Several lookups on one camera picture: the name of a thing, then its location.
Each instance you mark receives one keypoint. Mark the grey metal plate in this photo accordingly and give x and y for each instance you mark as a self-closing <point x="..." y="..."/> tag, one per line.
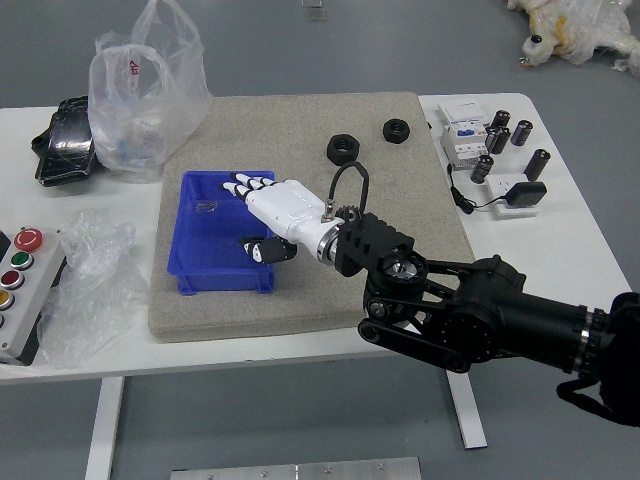
<point x="295" y="470"/>

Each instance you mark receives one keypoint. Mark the white power socket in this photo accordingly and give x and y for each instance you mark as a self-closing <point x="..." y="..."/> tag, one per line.
<point x="502" y="187"/>

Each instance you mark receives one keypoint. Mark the plush toy in plastic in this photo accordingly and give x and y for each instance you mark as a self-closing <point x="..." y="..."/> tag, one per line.
<point x="575" y="30"/>

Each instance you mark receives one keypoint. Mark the small clear plastic piece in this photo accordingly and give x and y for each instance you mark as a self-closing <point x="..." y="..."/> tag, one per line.
<point x="205" y="206"/>

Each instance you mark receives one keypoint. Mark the large black nut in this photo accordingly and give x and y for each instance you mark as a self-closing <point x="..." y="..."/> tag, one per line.
<point x="344" y="148"/>

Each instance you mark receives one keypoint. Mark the black power adapter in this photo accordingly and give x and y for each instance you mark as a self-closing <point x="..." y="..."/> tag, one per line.
<point x="526" y="194"/>

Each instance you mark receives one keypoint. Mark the grey-brown mat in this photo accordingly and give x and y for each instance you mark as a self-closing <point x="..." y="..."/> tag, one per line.
<point x="300" y="300"/>

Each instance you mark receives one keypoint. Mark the yellow push button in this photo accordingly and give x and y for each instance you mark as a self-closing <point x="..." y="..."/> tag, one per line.
<point x="4" y="299"/>

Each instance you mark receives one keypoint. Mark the white plastic bag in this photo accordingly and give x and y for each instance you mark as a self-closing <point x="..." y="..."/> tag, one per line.
<point x="135" y="115"/>

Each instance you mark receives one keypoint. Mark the white table leg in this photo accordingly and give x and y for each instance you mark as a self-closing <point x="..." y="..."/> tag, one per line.
<point x="467" y="410"/>
<point x="104" y="430"/>

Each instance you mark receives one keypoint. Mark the metal floor socket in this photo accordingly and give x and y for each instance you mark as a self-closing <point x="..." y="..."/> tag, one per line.
<point x="314" y="9"/>

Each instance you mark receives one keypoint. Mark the white switch box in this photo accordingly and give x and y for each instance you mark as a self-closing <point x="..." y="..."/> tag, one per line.
<point x="462" y="112"/>

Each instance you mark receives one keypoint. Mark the small black nut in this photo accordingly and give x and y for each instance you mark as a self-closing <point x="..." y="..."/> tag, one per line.
<point x="396" y="130"/>

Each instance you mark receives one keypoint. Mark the red push button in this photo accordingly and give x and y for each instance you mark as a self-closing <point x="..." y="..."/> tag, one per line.
<point x="11" y="279"/>

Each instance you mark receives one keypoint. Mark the grey button control box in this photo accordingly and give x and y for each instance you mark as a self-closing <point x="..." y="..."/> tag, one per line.
<point x="30" y="320"/>

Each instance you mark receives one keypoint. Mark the white circuit breaker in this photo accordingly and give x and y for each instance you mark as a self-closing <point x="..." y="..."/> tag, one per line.
<point x="465" y="145"/>

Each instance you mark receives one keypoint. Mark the green push button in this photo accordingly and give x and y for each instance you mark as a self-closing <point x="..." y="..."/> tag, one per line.
<point x="20" y="260"/>

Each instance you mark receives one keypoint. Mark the red emergency stop button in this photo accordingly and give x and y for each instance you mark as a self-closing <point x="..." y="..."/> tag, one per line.
<point x="28" y="240"/>

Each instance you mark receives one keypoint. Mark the crumpled clear plastic wrap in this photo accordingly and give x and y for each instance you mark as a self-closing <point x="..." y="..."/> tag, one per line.
<point x="90" y="290"/>

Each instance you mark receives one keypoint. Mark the blue plastic box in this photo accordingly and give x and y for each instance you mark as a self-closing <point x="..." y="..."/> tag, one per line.
<point x="210" y="250"/>

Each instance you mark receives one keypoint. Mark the black cylindrical capacitor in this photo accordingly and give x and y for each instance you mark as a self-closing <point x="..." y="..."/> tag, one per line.
<point x="537" y="164"/>
<point x="500" y="119"/>
<point x="499" y="141"/>
<point x="521" y="132"/>
<point x="482" y="168"/>

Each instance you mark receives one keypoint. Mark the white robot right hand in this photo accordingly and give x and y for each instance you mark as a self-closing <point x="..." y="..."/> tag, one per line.
<point x="285" y="205"/>

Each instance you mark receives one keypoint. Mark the black plastic tray stack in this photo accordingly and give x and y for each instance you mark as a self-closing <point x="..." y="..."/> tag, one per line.
<point x="65" y="145"/>

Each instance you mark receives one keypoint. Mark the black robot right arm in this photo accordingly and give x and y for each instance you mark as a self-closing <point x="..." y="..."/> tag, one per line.
<point x="480" y="310"/>

